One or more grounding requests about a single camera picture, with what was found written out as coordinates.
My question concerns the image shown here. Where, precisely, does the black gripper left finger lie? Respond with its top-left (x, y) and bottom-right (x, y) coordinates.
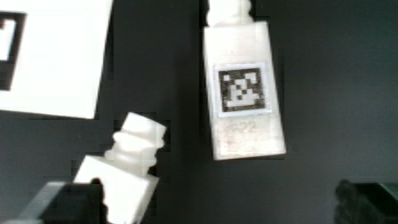
top-left (16, 178), bottom-right (111, 224)

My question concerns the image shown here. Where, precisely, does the white L-shaped obstacle fence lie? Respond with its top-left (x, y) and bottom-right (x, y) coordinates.
top-left (0, 0), bottom-right (113, 119)

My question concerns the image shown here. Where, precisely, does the white table leg with tag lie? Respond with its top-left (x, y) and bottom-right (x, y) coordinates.
top-left (202, 0), bottom-right (286, 160)

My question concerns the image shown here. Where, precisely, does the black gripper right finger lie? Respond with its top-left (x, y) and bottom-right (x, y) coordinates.
top-left (334, 179), bottom-right (398, 224)

